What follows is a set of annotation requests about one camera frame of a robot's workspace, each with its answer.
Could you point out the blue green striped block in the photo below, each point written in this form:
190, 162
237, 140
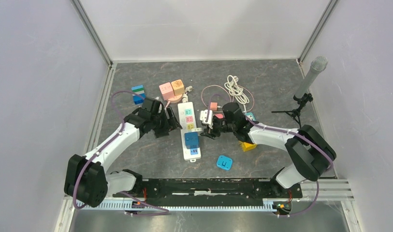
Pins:
138, 94

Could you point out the orange cube socket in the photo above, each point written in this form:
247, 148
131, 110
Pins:
178, 87

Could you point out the grey microphone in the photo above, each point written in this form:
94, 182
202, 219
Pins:
318, 65

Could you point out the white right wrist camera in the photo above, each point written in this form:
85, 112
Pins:
206, 117

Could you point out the pink round socket base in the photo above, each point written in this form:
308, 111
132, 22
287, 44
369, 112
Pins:
176, 99

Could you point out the black microphone tripod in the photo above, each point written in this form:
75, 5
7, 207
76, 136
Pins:
296, 113

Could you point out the blue plug adapter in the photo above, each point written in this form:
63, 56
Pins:
224, 162

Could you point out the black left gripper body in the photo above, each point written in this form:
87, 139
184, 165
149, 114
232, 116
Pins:
161, 124

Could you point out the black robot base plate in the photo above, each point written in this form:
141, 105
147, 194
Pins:
211, 191

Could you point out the white long power strip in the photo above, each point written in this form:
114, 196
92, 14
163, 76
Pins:
187, 121

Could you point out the orange usb charger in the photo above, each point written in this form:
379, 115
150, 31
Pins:
213, 106

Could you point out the pink cube socket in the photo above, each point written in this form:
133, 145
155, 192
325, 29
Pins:
167, 91

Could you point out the pink plug adapter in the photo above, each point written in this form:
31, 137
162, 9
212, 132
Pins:
219, 116

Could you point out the yellow cube socket adapter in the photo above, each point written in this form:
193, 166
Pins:
247, 146

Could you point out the dark blue cube socket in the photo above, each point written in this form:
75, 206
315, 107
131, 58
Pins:
191, 140

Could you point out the teal power strip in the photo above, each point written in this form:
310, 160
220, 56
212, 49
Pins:
250, 116

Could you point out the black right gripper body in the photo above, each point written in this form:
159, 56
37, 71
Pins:
219, 126

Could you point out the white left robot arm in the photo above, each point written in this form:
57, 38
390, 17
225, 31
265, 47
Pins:
87, 180

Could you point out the white plug adapter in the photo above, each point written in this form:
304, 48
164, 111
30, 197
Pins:
198, 130

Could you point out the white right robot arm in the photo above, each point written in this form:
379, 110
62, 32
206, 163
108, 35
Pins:
311, 155

